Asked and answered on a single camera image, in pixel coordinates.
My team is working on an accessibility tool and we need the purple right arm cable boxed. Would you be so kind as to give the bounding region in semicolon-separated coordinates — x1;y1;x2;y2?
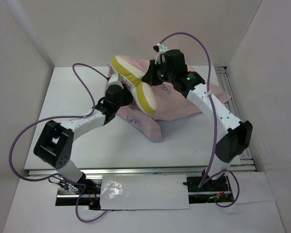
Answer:
159;32;240;207

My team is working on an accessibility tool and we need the cream quilted pillow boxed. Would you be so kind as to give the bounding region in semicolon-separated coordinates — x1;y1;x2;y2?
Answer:
111;55;157;115

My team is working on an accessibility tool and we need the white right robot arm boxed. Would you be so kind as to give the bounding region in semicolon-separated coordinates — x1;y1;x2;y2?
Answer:
142;44;253;190

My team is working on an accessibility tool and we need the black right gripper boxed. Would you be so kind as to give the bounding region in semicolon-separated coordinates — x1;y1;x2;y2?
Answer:
141;59;175;86

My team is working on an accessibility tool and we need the white cover sheet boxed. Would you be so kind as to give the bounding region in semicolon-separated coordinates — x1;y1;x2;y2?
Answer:
100;175;190;211

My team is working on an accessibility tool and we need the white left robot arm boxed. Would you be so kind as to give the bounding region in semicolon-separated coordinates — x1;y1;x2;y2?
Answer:
33;84;133;194

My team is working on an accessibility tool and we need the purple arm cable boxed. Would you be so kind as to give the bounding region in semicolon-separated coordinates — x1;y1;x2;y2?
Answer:
159;32;240;207
9;63;112;222

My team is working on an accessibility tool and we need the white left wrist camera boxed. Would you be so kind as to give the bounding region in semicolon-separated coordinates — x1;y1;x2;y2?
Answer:
107;74;123;88

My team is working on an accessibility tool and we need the pink printed pillowcase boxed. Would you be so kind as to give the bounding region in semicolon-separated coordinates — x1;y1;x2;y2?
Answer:
105;56;232;144

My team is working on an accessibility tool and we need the aluminium front rail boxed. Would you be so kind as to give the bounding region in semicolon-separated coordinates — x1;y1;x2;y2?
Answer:
29;167;234;210

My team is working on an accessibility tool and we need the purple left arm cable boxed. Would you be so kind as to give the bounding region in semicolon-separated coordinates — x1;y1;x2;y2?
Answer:
9;63;112;222

